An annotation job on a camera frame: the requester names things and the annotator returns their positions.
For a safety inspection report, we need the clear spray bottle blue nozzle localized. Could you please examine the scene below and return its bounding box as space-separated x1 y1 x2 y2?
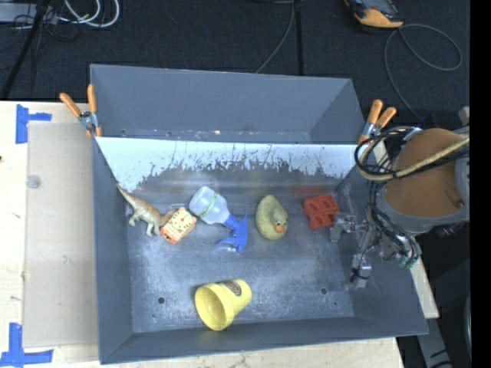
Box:
188 186 250 255

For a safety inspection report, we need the grey metal bin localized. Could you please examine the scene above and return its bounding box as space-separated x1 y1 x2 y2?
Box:
90 64 430 366

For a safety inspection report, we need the orange tiger face toy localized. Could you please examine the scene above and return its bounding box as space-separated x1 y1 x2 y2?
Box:
160 206 198 245

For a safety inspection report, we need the red block with holes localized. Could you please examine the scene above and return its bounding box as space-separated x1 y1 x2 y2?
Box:
302 194 341 232

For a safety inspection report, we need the tan toy dinosaur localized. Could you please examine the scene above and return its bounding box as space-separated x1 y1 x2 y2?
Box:
116 184 176 238

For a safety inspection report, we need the pale wood board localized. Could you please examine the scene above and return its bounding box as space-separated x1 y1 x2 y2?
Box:
21 120 101 349

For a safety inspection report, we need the yellow rubber duck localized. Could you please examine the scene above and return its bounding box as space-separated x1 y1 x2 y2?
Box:
255 194 290 242

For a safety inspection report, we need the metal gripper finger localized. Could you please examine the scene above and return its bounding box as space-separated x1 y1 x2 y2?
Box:
346 253 374 291
329 212 360 242

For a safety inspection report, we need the yellow plastic cup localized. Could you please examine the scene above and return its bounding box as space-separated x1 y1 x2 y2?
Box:
193 278 253 332

